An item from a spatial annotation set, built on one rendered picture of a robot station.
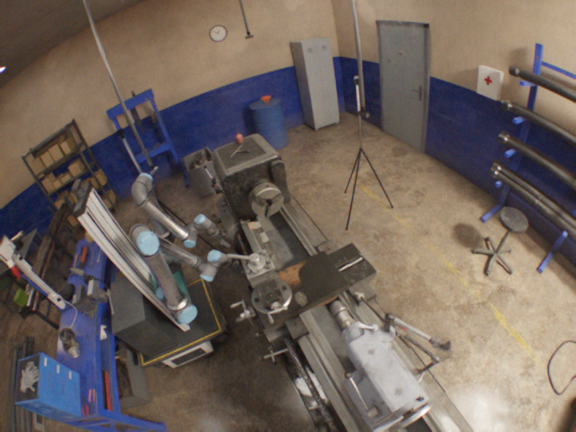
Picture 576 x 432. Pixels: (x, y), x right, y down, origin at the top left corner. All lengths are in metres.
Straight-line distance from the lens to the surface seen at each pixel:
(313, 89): 5.24
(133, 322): 2.16
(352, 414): 1.46
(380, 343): 1.21
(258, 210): 1.98
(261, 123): 4.82
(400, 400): 1.17
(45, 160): 5.55
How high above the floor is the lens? 2.30
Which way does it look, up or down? 42 degrees down
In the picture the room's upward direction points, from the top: 14 degrees counter-clockwise
